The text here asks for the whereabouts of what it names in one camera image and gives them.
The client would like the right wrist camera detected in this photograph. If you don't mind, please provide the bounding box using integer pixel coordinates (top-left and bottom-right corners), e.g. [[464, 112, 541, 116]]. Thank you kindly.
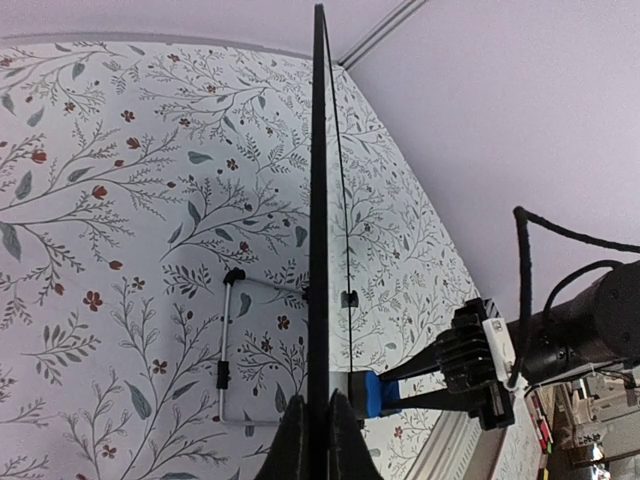
[[482, 318, 528, 396]]

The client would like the floral patterned table mat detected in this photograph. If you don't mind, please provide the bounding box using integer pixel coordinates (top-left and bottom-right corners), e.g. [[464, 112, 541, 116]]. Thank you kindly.
[[0, 42, 494, 480]]

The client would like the background whiteboard with writing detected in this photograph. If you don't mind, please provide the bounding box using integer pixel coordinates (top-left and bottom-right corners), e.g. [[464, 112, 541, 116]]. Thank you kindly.
[[491, 392, 553, 480]]

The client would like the white whiteboard black frame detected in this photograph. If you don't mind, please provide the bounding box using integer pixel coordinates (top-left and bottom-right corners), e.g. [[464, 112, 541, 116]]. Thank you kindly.
[[307, 3, 351, 479]]

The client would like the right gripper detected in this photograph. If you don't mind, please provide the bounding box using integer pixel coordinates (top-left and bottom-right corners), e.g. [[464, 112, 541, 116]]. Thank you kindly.
[[379, 298, 515, 430]]

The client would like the blue whiteboard eraser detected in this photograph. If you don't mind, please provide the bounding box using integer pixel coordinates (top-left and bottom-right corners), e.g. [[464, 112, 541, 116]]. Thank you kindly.
[[348, 371, 401, 420]]

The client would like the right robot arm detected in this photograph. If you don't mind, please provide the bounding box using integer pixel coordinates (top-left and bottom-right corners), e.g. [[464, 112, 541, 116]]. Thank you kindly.
[[362, 207, 639, 431]]

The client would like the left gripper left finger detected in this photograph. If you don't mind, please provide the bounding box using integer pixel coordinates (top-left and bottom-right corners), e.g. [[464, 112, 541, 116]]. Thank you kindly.
[[255, 395, 308, 480]]

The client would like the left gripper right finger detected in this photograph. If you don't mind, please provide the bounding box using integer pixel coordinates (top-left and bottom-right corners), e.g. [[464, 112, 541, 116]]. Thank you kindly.
[[329, 390, 382, 480]]

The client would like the metal wire whiteboard stand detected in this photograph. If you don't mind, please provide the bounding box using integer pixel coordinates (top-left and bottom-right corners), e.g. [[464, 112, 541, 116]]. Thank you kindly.
[[216, 268, 306, 428]]

